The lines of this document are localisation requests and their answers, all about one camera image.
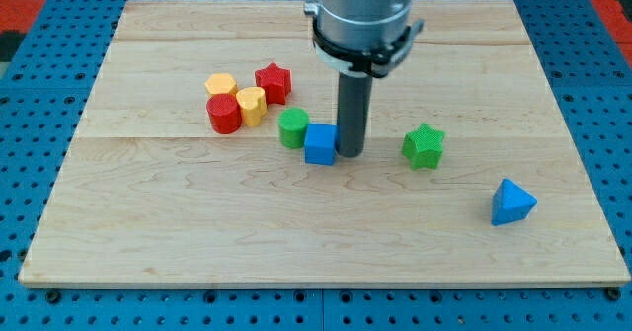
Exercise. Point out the yellow hexagon block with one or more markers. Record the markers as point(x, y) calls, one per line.
point(220, 83)

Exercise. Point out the blue cube block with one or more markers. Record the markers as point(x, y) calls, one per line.
point(320, 144)

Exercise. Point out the red star block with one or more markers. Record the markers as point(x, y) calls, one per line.
point(276, 82)

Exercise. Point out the blue triangle block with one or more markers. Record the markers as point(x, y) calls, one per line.
point(511, 203)

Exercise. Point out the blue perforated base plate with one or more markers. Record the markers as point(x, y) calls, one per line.
point(43, 93)

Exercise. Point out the red cylinder block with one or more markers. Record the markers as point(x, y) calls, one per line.
point(224, 113)

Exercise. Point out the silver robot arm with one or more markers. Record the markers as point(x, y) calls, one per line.
point(362, 40)

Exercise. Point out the green star block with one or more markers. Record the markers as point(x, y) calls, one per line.
point(423, 147)

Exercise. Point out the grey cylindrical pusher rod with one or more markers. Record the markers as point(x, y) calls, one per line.
point(352, 113)

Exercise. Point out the yellow heart block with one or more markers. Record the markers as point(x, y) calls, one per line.
point(253, 105)

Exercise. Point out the green cylinder block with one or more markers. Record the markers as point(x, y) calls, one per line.
point(292, 125)

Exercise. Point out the black and white mounting clamp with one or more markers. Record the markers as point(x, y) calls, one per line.
point(375, 63)

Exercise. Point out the wooden board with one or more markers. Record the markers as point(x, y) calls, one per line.
point(205, 159)

